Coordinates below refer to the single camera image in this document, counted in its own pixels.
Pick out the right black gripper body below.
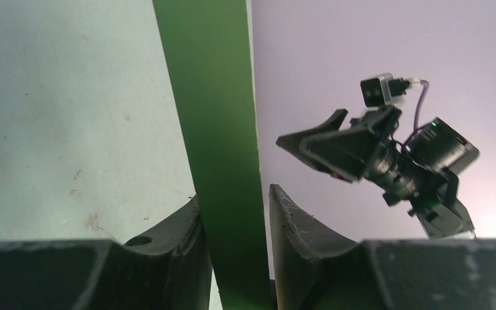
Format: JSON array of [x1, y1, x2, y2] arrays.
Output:
[[364, 118, 480, 214]]

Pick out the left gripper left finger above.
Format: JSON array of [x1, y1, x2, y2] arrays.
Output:
[[0, 198, 212, 309]]

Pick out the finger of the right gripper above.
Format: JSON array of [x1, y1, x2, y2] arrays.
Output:
[[315, 108, 348, 132], [276, 126, 370, 183]]

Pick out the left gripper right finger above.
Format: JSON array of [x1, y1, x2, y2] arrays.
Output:
[[269, 184, 496, 309]]

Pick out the wooden picture frame green edge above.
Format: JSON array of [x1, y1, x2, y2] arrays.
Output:
[[154, 1, 273, 309]]

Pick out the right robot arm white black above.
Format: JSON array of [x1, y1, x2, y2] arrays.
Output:
[[276, 105, 480, 239]]

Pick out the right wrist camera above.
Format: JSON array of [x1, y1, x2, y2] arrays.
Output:
[[360, 73, 411, 108]]

